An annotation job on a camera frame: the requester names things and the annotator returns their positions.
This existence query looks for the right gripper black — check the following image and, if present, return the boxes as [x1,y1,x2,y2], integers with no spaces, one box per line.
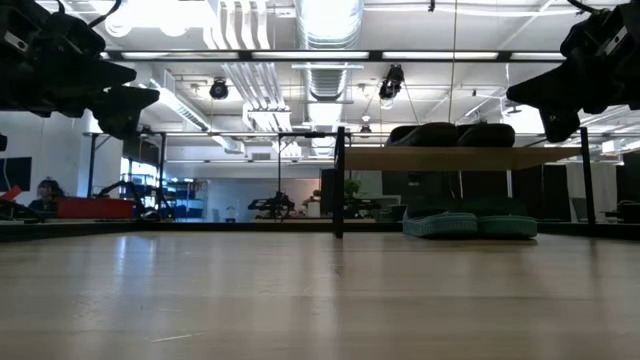
[505,1,640,144]

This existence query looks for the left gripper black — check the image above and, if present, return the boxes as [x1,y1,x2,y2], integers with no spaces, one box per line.
[0,0,162,142]

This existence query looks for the teal slide sandal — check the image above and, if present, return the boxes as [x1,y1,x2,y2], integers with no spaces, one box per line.
[402,197,480,239]
[477,197,539,240]

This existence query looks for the black round ceiling lamp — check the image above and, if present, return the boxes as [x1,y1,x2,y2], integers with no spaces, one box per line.
[208,77,231,101]

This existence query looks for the red plastic bin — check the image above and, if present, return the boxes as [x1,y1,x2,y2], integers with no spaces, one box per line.
[55,196,136,220]

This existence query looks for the person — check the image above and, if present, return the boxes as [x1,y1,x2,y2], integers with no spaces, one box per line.
[28,177,66,212]

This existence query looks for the green potted plant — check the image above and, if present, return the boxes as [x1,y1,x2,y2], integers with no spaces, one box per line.
[342,178,362,207]

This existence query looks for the small plant in white pot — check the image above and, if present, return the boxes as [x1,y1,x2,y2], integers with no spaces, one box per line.
[303,188,323,219]

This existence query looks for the black background frame stand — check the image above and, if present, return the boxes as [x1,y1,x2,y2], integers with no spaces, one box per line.
[81,130,169,221]

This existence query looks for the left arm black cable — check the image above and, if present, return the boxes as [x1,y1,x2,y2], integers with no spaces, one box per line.
[54,0,124,29]

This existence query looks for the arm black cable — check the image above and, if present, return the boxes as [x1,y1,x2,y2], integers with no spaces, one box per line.
[54,0,124,29]
[566,0,602,15]

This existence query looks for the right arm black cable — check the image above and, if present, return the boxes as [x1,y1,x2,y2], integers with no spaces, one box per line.
[566,0,602,15]

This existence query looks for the black wall monitor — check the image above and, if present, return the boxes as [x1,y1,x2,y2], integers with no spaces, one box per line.
[0,156,33,193]

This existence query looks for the black overhead camera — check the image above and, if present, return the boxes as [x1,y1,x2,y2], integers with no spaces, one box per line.
[378,63,406,102]

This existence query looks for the black table edge rail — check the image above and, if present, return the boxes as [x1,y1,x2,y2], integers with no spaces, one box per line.
[0,218,640,243]

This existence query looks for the overhead frame bar with lights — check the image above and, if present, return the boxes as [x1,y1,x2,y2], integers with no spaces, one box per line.
[99,48,569,64]

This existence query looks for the silver ceiling air duct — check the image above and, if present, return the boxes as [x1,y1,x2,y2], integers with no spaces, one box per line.
[294,0,366,102]

